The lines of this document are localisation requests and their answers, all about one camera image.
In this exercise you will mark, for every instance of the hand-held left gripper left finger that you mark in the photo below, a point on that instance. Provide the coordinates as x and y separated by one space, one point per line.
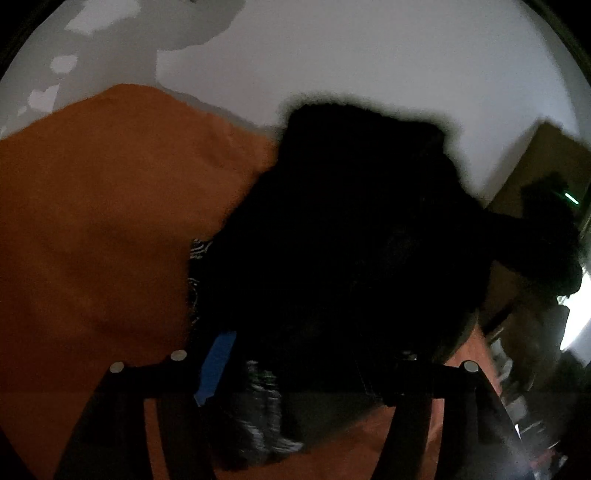
217 364

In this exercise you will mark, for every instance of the black paisley garment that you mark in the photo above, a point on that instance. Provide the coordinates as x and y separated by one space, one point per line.
346 230

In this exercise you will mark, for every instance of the brown wooden door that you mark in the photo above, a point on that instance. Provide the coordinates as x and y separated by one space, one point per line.
549 152

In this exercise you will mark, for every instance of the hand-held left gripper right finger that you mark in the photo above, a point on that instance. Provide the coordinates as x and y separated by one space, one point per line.
411 415

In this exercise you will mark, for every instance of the bright window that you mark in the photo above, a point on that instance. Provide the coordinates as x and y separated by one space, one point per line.
577 323

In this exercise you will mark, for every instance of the orange blanket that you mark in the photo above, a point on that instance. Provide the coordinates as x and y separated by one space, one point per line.
92 207

